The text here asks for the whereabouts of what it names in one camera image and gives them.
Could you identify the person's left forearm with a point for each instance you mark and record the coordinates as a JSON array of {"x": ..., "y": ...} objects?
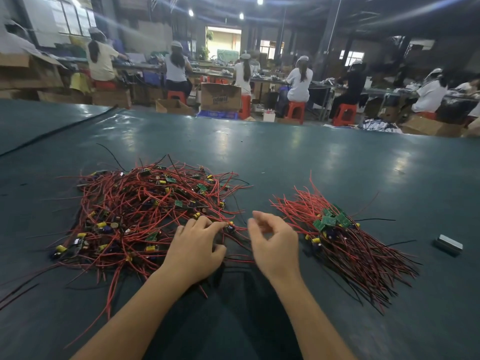
[{"x": 127, "y": 322}]

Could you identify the heap of black white items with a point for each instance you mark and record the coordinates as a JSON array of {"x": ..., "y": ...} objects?
[{"x": 380, "y": 125}]

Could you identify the person's right forearm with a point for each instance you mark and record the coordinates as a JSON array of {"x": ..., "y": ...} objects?
[{"x": 315, "y": 326}]

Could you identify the person's right hand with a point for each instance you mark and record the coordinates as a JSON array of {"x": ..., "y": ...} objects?
[{"x": 276, "y": 251}]

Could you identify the dark green table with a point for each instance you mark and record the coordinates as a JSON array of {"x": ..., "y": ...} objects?
[{"x": 390, "y": 168}]

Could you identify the person's left hand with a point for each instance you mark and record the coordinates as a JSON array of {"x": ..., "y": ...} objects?
[{"x": 191, "y": 251}]

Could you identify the yellow sack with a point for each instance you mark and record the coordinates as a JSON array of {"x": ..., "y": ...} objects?
[{"x": 81, "y": 82}]

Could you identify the large open cardboard box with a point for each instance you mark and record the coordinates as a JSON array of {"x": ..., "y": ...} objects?
[{"x": 30, "y": 71}]

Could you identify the blue plastic crate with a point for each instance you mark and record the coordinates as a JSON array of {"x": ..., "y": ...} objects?
[{"x": 217, "y": 114}]

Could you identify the red plastic stool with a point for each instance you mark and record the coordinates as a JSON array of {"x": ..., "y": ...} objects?
[
  {"x": 176, "y": 96},
  {"x": 427, "y": 115},
  {"x": 345, "y": 114},
  {"x": 245, "y": 107},
  {"x": 106, "y": 84},
  {"x": 296, "y": 111}
]

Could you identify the small black grey block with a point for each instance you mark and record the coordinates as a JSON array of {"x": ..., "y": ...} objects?
[{"x": 448, "y": 244}]

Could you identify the grid window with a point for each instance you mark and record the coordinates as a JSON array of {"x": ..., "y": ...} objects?
[{"x": 73, "y": 17}]

